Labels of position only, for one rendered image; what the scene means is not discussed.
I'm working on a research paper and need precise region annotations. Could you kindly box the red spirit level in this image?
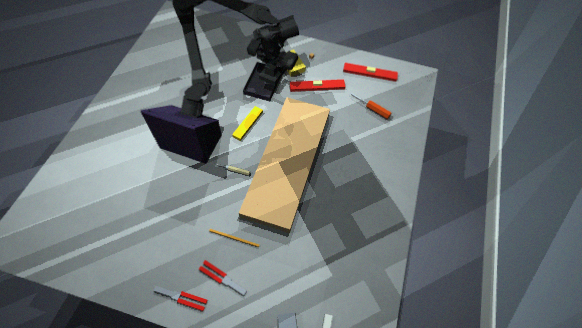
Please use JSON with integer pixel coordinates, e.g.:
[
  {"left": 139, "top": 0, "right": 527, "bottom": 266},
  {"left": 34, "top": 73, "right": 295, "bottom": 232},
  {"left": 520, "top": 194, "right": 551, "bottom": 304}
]
[
  {"left": 290, "top": 80, "right": 345, "bottom": 92},
  {"left": 343, "top": 63, "right": 398, "bottom": 82}
]

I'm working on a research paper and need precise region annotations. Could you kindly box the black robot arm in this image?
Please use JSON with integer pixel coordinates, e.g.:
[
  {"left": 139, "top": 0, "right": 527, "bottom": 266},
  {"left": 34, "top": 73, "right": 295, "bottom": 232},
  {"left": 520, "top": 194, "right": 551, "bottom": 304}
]
[{"left": 173, "top": 0, "right": 299, "bottom": 118}]

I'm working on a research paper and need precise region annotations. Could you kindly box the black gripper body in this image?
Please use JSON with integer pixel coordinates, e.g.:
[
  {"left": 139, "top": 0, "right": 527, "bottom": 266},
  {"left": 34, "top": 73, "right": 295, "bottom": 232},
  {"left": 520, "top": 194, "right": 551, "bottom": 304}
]
[{"left": 247, "top": 38, "right": 298, "bottom": 71}]

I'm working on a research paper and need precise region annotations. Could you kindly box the orange-handled awl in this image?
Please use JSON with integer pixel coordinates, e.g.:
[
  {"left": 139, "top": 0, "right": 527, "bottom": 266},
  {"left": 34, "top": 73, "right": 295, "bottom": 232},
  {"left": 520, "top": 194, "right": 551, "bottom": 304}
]
[{"left": 350, "top": 93, "right": 391, "bottom": 119}]

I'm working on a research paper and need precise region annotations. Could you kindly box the tan rectangular floor panel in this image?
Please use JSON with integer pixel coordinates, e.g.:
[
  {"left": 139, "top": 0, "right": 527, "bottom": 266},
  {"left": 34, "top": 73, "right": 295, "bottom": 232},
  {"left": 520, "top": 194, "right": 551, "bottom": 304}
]
[{"left": 239, "top": 97, "right": 330, "bottom": 233}]

